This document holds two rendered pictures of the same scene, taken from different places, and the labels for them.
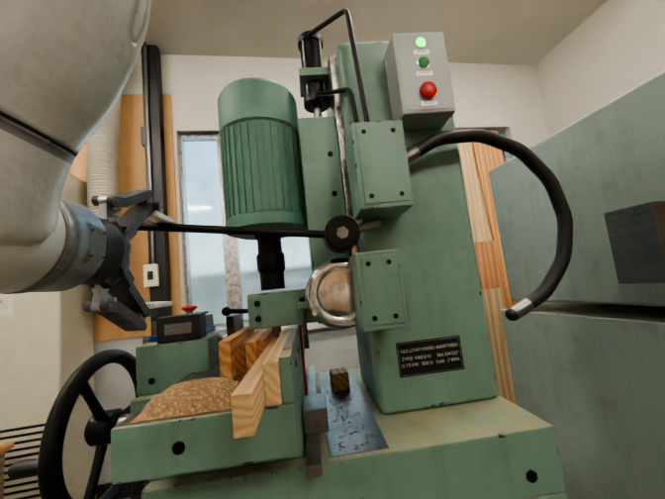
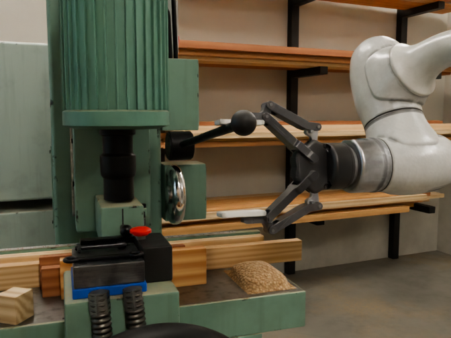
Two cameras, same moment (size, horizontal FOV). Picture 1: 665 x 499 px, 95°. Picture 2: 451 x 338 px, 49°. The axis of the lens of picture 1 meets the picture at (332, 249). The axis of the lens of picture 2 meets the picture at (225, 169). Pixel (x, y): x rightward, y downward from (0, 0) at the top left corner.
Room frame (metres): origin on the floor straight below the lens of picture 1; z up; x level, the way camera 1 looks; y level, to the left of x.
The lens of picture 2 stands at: (0.67, 0.99, 1.18)
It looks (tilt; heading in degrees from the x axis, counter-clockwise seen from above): 6 degrees down; 257
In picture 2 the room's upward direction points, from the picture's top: straight up
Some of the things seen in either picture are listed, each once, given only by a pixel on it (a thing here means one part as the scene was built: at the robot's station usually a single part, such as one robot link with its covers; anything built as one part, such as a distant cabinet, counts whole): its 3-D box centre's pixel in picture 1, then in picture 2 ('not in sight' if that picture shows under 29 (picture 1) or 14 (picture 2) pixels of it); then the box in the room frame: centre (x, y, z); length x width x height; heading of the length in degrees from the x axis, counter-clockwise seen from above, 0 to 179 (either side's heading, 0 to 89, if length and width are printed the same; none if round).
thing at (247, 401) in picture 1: (277, 349); (132, 264); (0.63, 0.13, 0.92); 0.65 x 0.02 x 0.04; 5
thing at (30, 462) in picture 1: (31, 467); not in sight; (0.50, 0.50, 0.80); 0.06 x 0.03 x 0.03; 95
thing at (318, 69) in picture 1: (315, 72); not in sight; (0.67, 0.00, 1.53); 0.08 x 0.08 x 0.17; 5
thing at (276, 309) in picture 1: (284, 311); (119, 222); (0.65, 0.11, 0.99); 0.14 x 0.07 x 0.09; 95
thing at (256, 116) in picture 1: (262, 165); (115, 34); (0.65, 0.13, 1.32); 0.18 x 0.18 x 0.31
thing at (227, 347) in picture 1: (240, 347); (135, 271); (0.63, 0.21, 0.93); 0.23 x 0.02 x 0.06; 5
